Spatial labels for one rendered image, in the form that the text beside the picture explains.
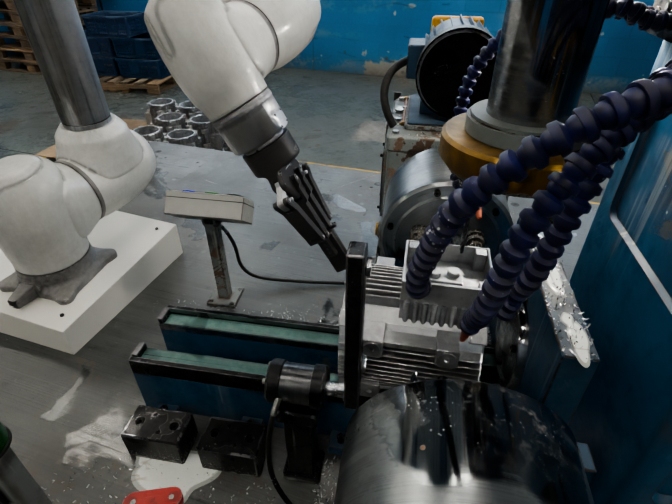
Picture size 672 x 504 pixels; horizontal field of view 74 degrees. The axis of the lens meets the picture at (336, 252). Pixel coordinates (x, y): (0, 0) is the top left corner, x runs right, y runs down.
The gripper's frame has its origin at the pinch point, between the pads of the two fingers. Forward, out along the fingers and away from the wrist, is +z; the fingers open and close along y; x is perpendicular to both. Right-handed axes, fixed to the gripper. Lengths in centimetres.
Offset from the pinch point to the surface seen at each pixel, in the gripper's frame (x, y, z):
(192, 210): 30.4, 15.8, -12.1
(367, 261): -12.4, -19.4, -7.8
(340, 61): 128, 573, 37
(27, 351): 72, -5, -6
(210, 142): 136, 202, 0
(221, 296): 41.2, 17.5, 10.0
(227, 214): 23.9, 15.7, -8.2
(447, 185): -17.8, 15.2, 3.8
